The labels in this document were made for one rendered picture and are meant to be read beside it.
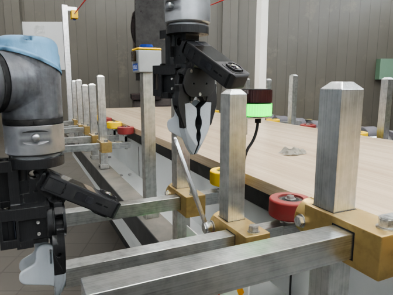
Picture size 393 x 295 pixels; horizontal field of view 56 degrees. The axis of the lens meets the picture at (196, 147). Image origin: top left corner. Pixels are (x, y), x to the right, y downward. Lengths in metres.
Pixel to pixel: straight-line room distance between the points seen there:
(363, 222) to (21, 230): 0.42
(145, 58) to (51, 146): 0.64
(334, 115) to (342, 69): 7.77
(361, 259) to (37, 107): 0.42
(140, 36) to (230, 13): 2.09
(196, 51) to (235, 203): 0.28
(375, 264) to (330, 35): 7.80
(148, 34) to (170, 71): 5.84
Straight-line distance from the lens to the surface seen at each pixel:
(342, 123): 0.46
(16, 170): 0.54
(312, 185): 0.86
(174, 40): 0.65
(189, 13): 0.61
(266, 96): 0.68
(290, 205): 0.70
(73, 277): 0.60
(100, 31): 7.95
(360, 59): 8.37
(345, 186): 0.48
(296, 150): 1.20
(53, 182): 0.53
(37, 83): 0.50
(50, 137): 0.51
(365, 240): 0.44
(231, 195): 0.69
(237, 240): 0.66
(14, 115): 0.51
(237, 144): 0.67
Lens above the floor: 1.12
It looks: 10 degrees down
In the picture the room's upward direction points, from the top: straight up
